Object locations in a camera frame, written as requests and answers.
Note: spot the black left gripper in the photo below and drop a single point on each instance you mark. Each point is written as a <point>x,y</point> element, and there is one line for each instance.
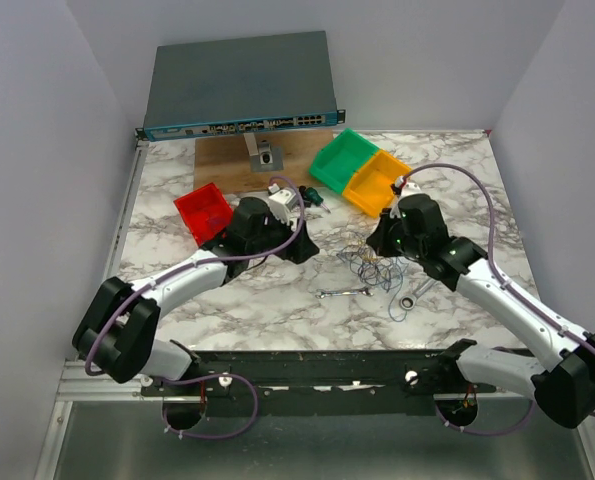
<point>302,248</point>

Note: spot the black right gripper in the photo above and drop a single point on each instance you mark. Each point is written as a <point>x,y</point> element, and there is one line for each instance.
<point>378,238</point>

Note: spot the red plastic bin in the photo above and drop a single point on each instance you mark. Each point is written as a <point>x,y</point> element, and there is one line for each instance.
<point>205,212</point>

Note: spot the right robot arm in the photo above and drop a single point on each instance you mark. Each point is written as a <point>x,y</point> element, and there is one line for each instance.
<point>559,375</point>

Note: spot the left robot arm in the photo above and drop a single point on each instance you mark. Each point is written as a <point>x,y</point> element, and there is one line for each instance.
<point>117,335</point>

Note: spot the silver open-end wrench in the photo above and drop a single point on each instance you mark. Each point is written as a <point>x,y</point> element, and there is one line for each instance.
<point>362,291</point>

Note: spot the yellow plastic bin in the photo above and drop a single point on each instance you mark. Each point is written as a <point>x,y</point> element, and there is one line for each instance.
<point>369,189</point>

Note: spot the silver ratchet wrench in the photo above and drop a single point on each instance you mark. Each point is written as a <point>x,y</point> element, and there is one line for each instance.
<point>409,301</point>

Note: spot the green plastic bin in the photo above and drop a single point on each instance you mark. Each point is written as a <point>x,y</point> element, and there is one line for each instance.
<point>337,162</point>

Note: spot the wooden board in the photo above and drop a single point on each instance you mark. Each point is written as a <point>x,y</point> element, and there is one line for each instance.
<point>225,162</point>

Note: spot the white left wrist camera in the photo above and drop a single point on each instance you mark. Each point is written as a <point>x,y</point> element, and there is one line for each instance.
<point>281,201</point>

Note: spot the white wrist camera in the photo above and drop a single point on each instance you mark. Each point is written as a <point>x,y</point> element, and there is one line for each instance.
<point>281,201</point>
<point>403,187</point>

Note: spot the green handled screwdriver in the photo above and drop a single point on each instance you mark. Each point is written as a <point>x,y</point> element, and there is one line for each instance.
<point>311,197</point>

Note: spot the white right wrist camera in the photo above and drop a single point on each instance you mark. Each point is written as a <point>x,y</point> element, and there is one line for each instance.
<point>403,187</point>

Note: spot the grey metal bracket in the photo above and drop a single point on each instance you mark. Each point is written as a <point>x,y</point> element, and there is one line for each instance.
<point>263,155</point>

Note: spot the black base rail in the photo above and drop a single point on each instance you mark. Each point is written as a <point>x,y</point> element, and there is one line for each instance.
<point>315,383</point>

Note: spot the blue network switch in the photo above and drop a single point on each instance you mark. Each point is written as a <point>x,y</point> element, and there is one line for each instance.
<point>245,85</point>

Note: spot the aluminium frame rail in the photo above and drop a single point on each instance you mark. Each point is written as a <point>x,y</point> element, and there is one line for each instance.
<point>75,385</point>

